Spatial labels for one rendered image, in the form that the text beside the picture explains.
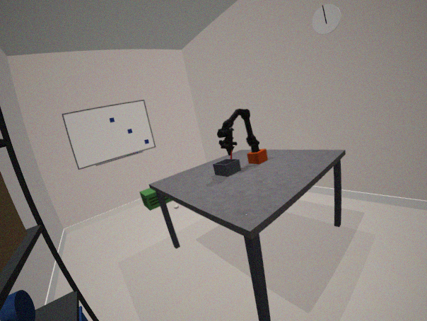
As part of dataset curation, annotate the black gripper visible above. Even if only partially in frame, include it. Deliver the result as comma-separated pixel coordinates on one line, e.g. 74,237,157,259
221,136,238,156

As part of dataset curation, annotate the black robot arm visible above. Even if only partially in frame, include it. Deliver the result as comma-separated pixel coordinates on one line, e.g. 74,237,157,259
217,109,261,153

